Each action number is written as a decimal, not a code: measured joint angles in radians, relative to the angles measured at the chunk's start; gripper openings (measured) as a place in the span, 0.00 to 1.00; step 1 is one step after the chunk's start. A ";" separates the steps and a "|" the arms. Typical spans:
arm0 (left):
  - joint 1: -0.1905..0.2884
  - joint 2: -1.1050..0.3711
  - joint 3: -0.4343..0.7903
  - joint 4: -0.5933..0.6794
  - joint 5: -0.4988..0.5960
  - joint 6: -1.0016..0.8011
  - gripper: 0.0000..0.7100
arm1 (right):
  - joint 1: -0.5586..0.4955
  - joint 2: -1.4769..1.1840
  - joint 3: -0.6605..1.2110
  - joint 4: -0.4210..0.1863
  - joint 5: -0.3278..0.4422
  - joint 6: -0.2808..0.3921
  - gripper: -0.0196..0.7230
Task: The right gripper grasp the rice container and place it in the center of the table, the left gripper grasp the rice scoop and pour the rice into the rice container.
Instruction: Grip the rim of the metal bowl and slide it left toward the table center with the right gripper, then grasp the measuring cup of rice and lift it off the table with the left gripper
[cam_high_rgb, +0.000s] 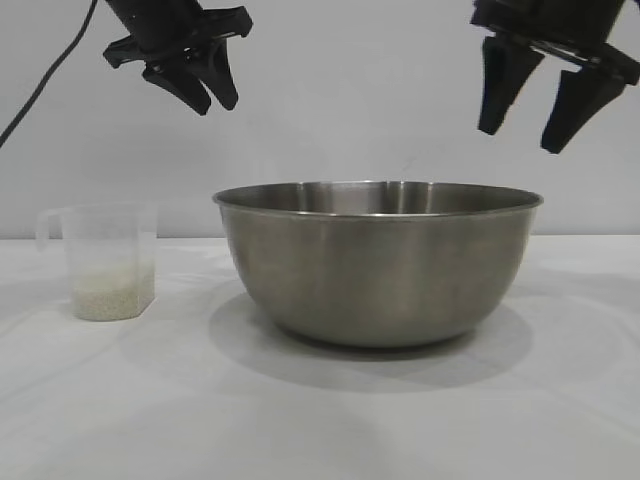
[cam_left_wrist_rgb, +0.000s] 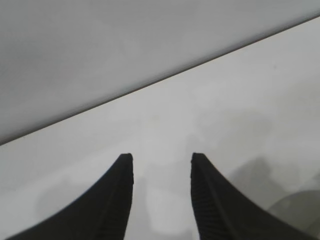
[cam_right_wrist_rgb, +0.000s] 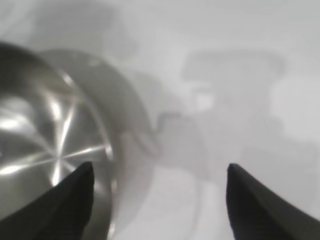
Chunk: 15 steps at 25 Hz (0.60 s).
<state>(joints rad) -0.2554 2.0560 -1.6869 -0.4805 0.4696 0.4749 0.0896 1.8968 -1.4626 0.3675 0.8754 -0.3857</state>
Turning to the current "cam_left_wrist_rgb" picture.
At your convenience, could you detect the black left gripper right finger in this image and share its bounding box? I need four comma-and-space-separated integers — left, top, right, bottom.
190, 152, 316, 240

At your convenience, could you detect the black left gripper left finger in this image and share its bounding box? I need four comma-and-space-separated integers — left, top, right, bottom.
4, 152, 135, 240

